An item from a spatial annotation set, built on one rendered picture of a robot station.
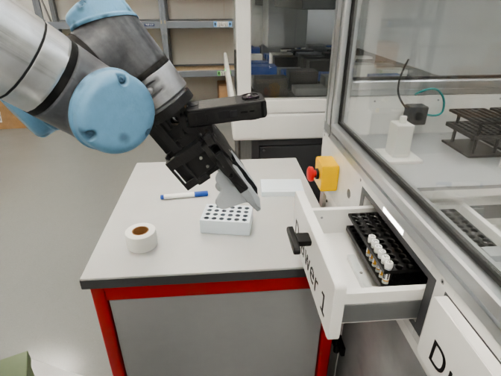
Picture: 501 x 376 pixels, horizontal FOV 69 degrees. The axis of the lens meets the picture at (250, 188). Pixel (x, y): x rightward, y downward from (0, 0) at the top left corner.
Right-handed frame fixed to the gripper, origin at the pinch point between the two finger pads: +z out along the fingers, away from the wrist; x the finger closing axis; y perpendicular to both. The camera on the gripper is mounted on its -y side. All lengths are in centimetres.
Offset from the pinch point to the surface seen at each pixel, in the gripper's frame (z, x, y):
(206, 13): -25, -416, 2
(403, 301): 21.8, 12.9, -10.7
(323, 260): 11.3, 8.3, -3.7
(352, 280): 22.4, 3.6, -5.1
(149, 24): -48, -363, 55
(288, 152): 32, -83, -4
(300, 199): 10.8, -10.1, -4.5
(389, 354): 40.8, 6.4, -3.0
